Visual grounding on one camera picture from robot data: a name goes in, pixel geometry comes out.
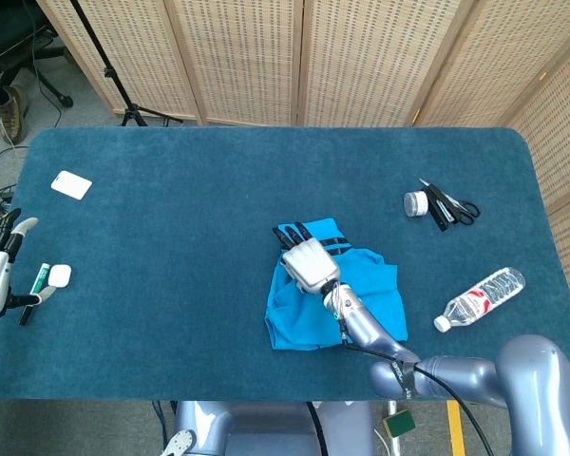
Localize thin black floor cable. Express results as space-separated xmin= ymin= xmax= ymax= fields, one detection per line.
xmin=23 ymin=28 xmax=64 ymax=129

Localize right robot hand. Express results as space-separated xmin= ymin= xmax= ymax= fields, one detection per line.
xmin=272 ymin=220 xmax=342 ymax=295

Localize black scissors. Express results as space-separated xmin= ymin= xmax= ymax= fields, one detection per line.
xmin=417 ymin=178 xmax=482 ymax=225

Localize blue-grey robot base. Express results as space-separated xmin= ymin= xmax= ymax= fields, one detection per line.
xmin=173 ymin=400 xmax=376 ymax=456

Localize clear plastic water bottle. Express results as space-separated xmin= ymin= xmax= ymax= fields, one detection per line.
xmin=432 ymin=267 xmax=526 ymax=333

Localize olive green shoe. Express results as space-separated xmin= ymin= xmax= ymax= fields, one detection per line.
xmin=0 ymin=84 xmax=30 ymax=146

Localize green and white marker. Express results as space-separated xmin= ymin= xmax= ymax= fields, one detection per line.
xmin=18 ymin=262 xmax=52 ymax=327

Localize green and yellow sponge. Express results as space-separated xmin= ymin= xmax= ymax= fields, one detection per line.
xmin=382 ymin=408 xmax=417 ymax=438

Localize white robot bracket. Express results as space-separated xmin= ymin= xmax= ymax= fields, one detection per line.
xmin=160 ymin=429 xmax=199 ymax=456

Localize silver metal pole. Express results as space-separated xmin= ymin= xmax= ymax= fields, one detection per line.
xmin=387 ymin=401 xmax=403 ymax=456

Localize black stapler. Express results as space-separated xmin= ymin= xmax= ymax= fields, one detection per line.
xmin=425 ymin=184 xmax=457 ymax=233

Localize white card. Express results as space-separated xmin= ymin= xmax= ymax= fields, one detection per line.
xmin=49 ymin=169 xmax=94 ymax=201

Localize black office chair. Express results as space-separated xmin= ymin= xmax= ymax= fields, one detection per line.
xmin=0 ymin=0 xmax=75 ymax=120

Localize black tripod stand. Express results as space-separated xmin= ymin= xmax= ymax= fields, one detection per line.
xmin=68 ymin=0 xmax=184 ymax=127

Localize dark blue carpeted table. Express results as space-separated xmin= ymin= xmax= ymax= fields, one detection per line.
xmin=0 ymin=125 xmax=570 ymax=403

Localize white earbuds case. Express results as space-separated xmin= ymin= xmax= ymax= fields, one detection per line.
xmin=47 ymin=264 xmax=73 ymax=289

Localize blue Carolina Panthers t-shirt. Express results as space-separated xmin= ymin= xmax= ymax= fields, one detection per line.
xmin=264 ymin=218 xmax=409 ymax=352

